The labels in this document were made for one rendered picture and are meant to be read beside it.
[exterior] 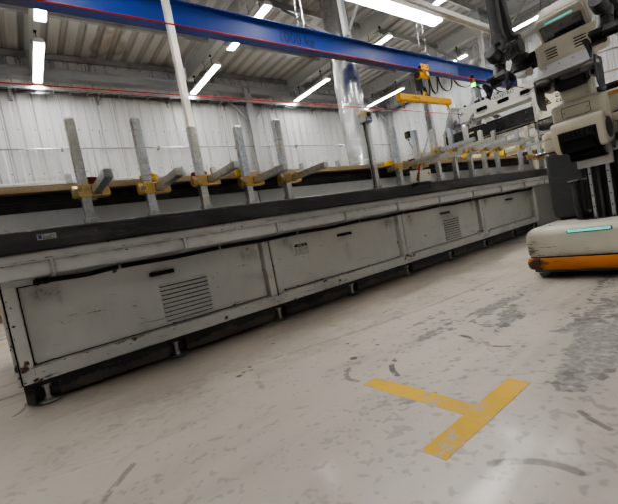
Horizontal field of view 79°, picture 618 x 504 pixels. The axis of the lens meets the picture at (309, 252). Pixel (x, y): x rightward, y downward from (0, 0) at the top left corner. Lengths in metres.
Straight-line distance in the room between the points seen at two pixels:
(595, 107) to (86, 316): 2.58
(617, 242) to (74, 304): 2.52
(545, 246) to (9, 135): 8.86
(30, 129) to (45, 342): 7.65
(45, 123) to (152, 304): 7.69
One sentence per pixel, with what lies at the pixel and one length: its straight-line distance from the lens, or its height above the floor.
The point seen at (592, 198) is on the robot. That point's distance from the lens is 2.58.
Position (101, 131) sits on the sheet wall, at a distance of 9.54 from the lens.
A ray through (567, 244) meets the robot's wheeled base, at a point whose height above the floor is 0.18.
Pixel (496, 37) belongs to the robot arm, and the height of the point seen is 1.28.
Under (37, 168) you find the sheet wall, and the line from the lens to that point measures 9.17.
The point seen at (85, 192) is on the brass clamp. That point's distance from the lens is 1.77.
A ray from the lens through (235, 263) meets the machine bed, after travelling 2.20.
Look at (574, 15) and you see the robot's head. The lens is 2.44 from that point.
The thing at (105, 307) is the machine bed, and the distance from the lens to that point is 2.00.
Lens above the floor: 0.50
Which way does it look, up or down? 3 degrees down
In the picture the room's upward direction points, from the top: 11 degrees counter-clockwise
